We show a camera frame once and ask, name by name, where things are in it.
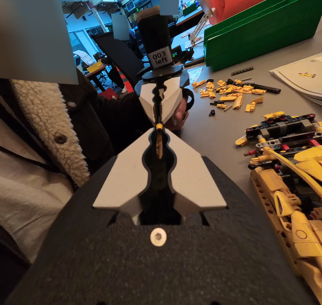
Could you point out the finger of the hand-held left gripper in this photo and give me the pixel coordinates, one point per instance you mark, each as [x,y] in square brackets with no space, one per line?
[172,96]
[147,101]

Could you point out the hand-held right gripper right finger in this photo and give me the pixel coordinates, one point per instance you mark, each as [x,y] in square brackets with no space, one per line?
[198,184]

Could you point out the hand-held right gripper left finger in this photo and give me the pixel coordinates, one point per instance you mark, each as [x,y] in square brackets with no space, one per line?
[120,184]

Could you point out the yellow brick link arm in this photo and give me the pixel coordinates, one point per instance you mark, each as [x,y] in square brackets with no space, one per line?
[159,144]

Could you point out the yellow brick car model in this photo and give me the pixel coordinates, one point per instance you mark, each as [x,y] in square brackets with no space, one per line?
[301,171]

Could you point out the building instruction booklet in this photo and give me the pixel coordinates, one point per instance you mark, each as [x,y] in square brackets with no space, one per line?
[301,81]

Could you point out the person's left forearm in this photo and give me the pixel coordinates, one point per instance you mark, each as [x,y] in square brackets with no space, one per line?
[125,118]

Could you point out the person's left hand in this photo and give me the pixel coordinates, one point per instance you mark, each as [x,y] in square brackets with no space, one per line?
[181,116]

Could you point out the yellow printed sticker sheet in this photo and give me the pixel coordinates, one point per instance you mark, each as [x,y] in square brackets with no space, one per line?
[195,74]

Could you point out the black device with green display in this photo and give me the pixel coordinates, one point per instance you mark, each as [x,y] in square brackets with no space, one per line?
[183,54]

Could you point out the black cylinder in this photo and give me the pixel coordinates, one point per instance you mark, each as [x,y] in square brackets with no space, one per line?
[193,62]

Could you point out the small black brick connector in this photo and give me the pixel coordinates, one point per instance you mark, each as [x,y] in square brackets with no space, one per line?
[212,113]

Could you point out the black office chair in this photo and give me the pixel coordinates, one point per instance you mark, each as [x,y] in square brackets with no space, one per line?
[113,53]

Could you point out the white document stand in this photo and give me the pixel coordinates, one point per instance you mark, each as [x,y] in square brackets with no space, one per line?
[198,28]

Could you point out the pile of yellow brick pieces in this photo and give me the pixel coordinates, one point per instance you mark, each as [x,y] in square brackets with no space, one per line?
[231,93]

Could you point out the yellow-topped side table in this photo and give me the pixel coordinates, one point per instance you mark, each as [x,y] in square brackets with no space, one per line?
[96,67]

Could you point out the dark grey holed beam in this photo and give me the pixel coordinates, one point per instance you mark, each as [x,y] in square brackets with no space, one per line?
[242,71]

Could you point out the green plastic bin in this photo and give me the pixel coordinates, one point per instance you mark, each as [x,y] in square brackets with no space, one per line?
[251,33]

